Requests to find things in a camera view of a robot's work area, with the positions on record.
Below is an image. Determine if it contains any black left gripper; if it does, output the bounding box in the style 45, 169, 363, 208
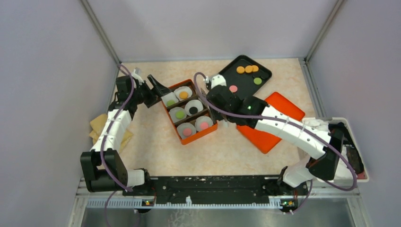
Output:
131, 74, 171, 108

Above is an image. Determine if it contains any green sandwich cookie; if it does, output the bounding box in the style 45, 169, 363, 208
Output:
166, 100, 176, 107
253, 78, 262, 86
175, 110, 186, 120

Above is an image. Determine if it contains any yellow sandwich cookie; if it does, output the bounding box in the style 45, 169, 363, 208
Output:
244, 65, 253, 73
236, 66, 245, 74
252, 65, 259, 72
179, 91, 189, 100

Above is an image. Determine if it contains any black sandwich cookie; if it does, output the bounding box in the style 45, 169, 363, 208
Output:
252, 72, 262, 78
189, 106, 198, 115
261, 72, 270, 80

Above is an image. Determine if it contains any orange cookie tin box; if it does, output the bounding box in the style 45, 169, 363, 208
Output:
162, 79, 218, 145

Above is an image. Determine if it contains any orange tin lid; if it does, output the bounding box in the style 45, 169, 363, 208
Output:
236, 92, 305, 154

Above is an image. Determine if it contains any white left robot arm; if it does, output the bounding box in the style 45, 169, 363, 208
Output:
80, 74, 171, 195

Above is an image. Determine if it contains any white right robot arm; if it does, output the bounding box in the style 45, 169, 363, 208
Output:
204, 85, 344, 195

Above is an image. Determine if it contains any white paper cupcake liner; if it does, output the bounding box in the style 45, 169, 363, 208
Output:
184, 99, 204, 116
168, 107, 187, 123
174, 86, 193, 101
176, 122, 197, 140
161, 92, 180, 107
195, 116, 214, 132

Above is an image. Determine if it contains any black baking tray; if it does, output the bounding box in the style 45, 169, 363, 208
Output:
218, 55, 272, 99

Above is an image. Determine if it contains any white cloth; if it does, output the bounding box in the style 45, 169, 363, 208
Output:
302, 118, 364, 182

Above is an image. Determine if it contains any white plastic basket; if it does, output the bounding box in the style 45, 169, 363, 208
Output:
302, 117, 370, 183

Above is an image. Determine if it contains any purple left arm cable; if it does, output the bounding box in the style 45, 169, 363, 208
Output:
99, 64, 140, 227

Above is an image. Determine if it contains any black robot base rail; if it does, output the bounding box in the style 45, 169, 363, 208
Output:
122, 175, 307, 205

